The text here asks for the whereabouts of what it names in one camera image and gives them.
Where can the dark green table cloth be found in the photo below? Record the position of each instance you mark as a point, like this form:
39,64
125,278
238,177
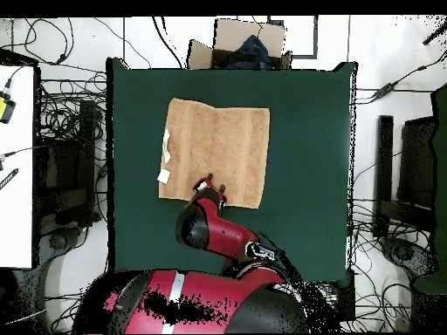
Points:
307,157

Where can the grey pedestal leg foot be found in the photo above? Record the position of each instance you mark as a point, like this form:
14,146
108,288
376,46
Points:
401,251
59,240

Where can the black upright bar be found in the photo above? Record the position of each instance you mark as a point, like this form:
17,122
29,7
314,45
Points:
384,157

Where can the black ruler strip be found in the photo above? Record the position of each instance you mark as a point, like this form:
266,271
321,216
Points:
8,179

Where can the dark blue garment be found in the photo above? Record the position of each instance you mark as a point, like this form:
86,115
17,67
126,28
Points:
251,52

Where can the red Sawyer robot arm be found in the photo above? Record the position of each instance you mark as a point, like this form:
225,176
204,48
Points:
209,296

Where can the yellow and black device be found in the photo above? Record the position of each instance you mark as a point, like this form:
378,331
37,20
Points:
5,109

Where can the black power adapter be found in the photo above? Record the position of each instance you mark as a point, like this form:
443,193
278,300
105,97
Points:
384,90

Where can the black equipment stand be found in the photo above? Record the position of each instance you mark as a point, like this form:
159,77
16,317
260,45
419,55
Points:
85,139

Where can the white desk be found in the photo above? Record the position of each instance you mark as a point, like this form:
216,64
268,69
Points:
15,209

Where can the tan terry towel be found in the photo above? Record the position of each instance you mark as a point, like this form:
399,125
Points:
216,146

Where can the black rectangular box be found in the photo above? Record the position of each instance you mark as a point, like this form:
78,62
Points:
347,300

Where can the brown cardboard box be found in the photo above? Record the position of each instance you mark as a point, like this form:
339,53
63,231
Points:
234,35

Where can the dark green fabric cover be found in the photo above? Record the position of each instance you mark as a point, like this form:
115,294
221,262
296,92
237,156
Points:
440,174

